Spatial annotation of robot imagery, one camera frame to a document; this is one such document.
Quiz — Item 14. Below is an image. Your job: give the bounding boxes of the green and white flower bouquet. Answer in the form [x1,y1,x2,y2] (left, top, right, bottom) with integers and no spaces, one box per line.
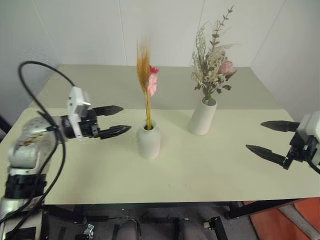
[190,4,239,101]

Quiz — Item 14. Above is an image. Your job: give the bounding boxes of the white narrow-neck vase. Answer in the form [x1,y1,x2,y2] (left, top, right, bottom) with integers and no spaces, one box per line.
[135,119,162,160]

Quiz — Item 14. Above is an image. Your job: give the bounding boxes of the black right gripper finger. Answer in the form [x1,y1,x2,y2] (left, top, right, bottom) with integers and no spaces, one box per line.
[260,120,301,133]
[245,144,287,167]

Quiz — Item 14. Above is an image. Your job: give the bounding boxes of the white cylinder vase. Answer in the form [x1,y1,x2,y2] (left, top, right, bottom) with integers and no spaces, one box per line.
[187,97,218,136]

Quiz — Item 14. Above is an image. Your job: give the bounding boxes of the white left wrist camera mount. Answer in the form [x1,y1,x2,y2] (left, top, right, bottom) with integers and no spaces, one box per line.
[66,86,92,142]

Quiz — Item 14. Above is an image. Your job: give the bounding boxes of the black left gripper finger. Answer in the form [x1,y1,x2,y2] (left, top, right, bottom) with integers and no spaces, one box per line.
[99,125,133,140]
[93,105,125,117]

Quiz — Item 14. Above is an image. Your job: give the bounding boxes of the silver metal clamp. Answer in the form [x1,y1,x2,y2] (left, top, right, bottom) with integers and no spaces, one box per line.
[82,223,96,237]

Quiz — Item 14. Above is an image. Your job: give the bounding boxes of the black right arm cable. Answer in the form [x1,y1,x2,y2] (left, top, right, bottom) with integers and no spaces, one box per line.
[308,154,320,175]

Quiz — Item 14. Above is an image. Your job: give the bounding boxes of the wheat and pink flower bouquet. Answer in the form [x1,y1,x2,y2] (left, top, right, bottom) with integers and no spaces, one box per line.
[135,37,160,131]

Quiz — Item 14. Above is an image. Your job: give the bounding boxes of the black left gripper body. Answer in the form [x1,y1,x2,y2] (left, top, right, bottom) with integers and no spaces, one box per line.
[79,107,102,140]

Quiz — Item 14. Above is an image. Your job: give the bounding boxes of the dark rounded shape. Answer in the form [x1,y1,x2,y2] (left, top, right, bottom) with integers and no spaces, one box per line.
[116,219,141,240]

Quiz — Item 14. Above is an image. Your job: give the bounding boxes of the orange box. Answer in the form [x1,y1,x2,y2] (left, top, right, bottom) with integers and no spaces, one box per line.
[249,196,320,240]

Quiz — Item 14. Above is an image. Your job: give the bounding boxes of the black metal table frame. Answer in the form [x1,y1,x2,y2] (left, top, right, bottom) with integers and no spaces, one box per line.
[43,198,302,240]

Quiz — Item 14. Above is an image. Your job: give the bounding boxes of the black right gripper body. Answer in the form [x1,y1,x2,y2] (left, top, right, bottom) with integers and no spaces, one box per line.
[283,129,314,171]

